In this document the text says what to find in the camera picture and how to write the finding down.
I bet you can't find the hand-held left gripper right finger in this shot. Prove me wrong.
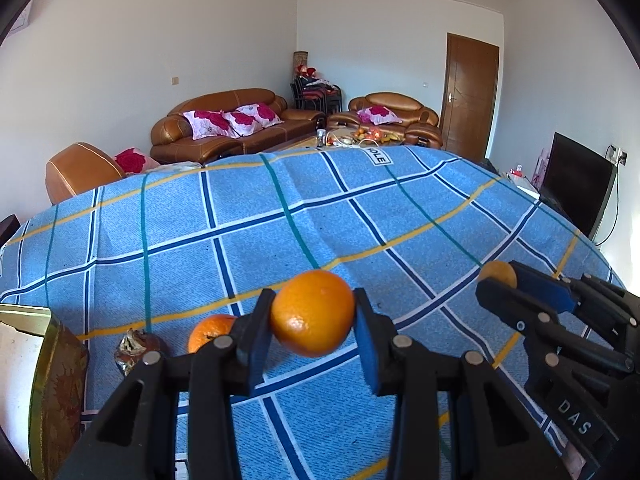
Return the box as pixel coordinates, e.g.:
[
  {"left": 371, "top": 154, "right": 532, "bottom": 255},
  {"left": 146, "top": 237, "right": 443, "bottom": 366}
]
[{"left": 352, "top": 287, "right": 576, "bottom": 480}]

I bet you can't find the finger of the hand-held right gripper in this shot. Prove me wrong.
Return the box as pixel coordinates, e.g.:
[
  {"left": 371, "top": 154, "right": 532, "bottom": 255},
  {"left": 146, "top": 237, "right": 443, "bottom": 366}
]
[
  {"left": 475, "top": 277, "right": 632, "bottom": 375},
  {"left": 507, "top": 260, "right": 640, "bottom": 356}
]

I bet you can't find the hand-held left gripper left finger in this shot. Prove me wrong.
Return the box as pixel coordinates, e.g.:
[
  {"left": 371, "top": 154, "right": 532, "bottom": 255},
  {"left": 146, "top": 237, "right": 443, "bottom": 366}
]
[{"left": 57, "top": 289, "right": 275, "bottom": 480}]

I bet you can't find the small yellow fruit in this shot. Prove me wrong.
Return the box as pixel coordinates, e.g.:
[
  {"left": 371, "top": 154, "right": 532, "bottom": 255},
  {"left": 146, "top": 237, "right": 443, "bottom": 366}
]
[{"left": 477, "top": 260, "right": 518, "bottom": 291}]

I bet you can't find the large orange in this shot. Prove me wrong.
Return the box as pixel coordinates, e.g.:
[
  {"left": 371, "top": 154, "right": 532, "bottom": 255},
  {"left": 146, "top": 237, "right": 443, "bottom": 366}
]
[{"left": 270, "top": 270, "right": 356, "bottom": 358}]

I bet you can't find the gold metal tray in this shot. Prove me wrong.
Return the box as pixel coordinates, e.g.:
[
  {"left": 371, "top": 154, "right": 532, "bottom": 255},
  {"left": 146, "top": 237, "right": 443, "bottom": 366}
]
[{"left": 0, "top": 304, "right": 90, "bottom": 480}]

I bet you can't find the small orange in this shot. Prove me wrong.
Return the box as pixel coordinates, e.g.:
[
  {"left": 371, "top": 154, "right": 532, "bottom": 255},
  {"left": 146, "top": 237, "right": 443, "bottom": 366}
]
[{"left": 187, "top": 314, "right": 238, "bottom": 354}]

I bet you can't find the black television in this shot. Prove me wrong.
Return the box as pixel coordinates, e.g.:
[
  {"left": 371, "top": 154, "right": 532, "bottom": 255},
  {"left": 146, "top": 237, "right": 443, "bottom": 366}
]
[{"left": 540, "top": 131, "right": 618, "bottom": 243}]

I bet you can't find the brown mangosteen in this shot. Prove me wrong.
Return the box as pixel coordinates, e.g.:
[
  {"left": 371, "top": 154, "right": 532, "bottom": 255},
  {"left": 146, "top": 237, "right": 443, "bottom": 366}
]
[{"left": 115, "top": 330, "right": 171, "bottom": 377}]

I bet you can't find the blue plaid tablecloth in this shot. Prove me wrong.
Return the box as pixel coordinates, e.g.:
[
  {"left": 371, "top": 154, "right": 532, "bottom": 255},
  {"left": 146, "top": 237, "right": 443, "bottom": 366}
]
[{"left": 0, "top": 145, "right": 628, "bottom": 480}]

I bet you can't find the brown leather armchair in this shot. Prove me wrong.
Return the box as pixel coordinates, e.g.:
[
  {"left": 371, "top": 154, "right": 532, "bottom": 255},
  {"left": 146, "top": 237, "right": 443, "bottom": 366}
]
[
  {"left": 327, "top": 92, "right": 443, "bottom": 150},
  {"left": 45, "top": 142, "right": 162, "bottom": 206}
]

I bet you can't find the brown wooden door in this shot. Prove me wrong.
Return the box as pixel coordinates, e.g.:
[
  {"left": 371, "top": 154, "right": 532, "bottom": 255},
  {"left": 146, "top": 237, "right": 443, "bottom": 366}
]
[{"left": 445, "top": 32, "right": 501, "bottom": 162}]

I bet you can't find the cluttered coffee table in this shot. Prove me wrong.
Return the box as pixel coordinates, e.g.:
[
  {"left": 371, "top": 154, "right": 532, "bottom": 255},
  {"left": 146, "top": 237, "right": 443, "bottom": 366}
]
[{"left": 270, "top": 126, "right": 407, "bottom": 153}]

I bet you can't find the brown leather sofa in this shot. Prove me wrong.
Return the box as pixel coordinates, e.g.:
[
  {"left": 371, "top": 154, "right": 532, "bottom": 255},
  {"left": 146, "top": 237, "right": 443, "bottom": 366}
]
[{"left": 150, "top": 88, "right": 328, "bottom": 165}]

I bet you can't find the red floral cushion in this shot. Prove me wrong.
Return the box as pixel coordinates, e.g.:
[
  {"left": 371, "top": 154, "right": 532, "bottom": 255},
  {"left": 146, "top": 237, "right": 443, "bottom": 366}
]
[
  {"left": 356, "top": 105, "right": 403, "bottom": 126},
  {"left": 222, "top": 102, "right": 284, "bottom": 136},
  {"left": 182, "top": 109, "right": 242, "bottom": 140},
  {"left": 114, "top": 147, "right": 162, "bottom": 176}
]

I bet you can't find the stack of dark chairs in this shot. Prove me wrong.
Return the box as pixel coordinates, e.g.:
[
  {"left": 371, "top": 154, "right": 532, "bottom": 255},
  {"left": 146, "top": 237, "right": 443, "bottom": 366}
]
[{"left": 291, "top": 74, "right": 343, "bottom": 113}]

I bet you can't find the dark wooden chair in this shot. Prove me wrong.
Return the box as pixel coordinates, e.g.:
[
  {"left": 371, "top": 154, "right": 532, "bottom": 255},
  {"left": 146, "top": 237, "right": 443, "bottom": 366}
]
[{"left": 0, "top": 214, "right": 22, "bottom": 249}]

